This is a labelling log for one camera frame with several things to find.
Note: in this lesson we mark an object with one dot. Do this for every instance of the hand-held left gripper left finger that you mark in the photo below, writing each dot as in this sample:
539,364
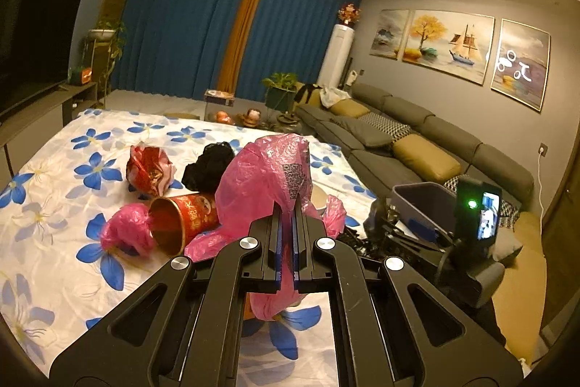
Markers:
279,251

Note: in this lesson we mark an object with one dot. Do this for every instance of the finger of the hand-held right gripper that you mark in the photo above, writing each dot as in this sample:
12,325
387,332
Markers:
421,230

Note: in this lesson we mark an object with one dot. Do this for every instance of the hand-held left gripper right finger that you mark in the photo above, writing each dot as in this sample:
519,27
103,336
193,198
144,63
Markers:
297,251

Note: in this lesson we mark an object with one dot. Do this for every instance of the grey trash bin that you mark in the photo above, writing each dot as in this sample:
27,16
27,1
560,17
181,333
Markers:
421,196

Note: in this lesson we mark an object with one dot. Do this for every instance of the shiny black plastic bag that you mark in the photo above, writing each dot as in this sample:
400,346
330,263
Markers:
380,217

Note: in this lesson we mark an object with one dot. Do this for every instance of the large pink plastic bag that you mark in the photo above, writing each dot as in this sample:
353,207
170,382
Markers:
253,183

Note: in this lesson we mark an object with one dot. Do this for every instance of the red paper cup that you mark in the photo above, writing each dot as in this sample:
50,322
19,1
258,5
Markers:
199,210

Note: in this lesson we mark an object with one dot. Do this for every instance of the small pink plastic bag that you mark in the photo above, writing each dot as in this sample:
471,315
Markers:
127,228

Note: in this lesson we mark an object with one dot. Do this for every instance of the plump grey cushion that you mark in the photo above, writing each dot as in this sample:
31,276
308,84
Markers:
507,248

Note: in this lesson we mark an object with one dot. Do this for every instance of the mustard sofa chaise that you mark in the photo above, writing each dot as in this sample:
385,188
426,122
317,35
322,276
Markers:
525,278

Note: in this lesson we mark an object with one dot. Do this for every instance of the large mustard cushion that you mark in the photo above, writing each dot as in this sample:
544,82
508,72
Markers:
426,158

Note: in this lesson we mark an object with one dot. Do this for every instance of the grey sofa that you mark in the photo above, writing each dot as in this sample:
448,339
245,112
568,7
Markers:
362,160

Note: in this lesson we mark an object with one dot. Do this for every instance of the wooden door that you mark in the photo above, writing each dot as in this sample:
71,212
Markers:
562,242

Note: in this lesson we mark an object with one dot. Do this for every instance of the black crumpled bag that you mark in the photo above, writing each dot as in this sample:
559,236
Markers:
208,167

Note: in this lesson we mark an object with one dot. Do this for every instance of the flat grey cushion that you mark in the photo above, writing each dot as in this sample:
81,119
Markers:
358,133

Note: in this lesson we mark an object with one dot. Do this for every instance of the pink figurine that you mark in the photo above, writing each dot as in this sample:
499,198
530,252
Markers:
253,116

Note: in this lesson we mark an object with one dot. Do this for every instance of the small mustard cushion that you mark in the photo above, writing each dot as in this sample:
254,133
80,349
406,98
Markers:
349,108

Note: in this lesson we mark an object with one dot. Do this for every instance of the red crumpled wrapper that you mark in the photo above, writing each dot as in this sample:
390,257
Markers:
149,169

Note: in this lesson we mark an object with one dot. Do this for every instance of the black garment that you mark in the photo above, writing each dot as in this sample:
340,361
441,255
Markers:
308,92

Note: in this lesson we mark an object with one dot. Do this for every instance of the white cloth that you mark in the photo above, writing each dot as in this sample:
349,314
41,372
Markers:
335,96

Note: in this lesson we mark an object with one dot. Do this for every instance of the potted plant in green pot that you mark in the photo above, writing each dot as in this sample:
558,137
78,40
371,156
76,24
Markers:
281,90

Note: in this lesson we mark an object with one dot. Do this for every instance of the printed gift box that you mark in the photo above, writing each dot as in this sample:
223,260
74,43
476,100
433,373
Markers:
220,97

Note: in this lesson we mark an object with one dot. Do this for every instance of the wide sailboat painting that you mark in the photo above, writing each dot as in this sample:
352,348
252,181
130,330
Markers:
446,44

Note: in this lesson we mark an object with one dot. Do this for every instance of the purple abstract painting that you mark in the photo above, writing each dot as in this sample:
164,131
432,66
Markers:
521,65

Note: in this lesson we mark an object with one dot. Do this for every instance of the white standing air conditioner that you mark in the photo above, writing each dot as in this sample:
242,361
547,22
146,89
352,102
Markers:
335,56

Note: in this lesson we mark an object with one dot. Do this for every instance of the small landscape painting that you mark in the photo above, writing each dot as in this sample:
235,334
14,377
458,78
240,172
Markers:
388,34

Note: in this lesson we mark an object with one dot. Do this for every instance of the orange curtain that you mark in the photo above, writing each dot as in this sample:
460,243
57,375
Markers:
247,29

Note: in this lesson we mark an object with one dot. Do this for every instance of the red flower decoration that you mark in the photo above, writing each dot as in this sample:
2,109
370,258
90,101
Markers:
350,14

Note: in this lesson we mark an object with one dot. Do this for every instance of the blue curtain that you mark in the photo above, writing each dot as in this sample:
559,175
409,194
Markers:
181,19
299,19

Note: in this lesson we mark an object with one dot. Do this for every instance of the blue floral blanket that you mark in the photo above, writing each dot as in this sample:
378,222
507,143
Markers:
59,169

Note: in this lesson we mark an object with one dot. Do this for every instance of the orange box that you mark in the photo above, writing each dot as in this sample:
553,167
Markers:
81,75

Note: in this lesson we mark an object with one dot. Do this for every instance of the grey television cabinet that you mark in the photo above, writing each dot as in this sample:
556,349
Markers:
40,115

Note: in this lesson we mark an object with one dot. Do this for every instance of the vine plant on stand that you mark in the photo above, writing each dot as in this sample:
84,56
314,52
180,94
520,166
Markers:
106,35

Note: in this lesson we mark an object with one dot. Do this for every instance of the black television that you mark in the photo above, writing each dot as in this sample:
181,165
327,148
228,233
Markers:
31,38

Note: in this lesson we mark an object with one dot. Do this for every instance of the wall socket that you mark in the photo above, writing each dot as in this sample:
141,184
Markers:
543,149

